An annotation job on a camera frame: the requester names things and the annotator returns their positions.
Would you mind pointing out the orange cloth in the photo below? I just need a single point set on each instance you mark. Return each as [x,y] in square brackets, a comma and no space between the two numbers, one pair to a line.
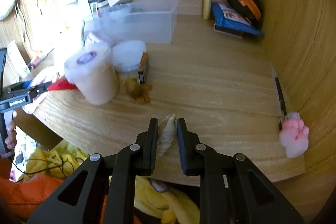
[23,192]

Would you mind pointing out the person's left hand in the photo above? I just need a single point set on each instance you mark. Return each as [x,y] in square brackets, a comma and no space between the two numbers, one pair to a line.
[11,140]

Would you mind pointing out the small orange box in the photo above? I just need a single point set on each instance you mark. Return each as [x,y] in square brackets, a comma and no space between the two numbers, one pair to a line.
[143,66]

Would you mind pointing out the blue pouch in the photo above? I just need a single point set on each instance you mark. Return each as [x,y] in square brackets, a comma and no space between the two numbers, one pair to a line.
[231,19]

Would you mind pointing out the crumpled clear plastic bag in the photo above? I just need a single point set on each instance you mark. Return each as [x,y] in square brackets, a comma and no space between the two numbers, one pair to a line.
[92,39]

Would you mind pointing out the yellow brown toy figure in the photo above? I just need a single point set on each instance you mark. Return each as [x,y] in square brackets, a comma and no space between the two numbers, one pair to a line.
[139,91]

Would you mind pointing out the wooden desk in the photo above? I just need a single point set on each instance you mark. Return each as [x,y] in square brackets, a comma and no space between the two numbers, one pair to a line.
[210,82]

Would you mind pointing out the beige spiral seashell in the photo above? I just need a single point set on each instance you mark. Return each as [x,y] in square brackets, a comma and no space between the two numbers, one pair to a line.
[166,132]

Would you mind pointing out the pink paw squishy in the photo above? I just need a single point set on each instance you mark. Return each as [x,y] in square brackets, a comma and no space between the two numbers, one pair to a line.
[294,137]

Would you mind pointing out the clear plastic storage box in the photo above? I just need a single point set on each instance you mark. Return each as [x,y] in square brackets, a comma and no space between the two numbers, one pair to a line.
[147,27]

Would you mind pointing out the pink white cloth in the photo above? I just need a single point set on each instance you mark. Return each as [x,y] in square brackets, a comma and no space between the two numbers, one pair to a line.
[43,75]

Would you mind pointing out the black orange round case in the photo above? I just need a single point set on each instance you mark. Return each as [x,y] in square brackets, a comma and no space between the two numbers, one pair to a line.
[245,3]

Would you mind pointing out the white carton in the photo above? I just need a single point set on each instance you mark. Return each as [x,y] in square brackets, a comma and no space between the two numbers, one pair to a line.
[72,8]

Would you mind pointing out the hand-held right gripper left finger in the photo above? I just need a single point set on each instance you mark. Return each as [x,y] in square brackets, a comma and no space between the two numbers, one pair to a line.
[155,140]

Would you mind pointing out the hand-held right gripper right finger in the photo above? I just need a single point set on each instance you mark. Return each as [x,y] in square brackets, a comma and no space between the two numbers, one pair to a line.
[181,145]

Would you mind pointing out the pink round case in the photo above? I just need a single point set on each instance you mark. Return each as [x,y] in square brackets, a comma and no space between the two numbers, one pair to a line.
[128,56]

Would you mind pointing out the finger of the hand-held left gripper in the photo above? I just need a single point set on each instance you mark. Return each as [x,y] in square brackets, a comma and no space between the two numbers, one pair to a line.
[19,86]
[40,88]

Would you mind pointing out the small yellow jar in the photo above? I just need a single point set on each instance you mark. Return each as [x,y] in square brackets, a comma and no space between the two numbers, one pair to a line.
[206,5]

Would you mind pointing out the yellow plush toy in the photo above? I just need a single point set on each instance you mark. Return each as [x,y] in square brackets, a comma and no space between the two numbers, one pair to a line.
[168,203]

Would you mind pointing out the red white tube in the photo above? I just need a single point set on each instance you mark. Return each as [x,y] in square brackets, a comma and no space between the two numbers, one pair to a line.
[42,57]

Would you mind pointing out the red envelope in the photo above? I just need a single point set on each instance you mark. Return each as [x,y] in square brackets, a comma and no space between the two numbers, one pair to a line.
[64,86]

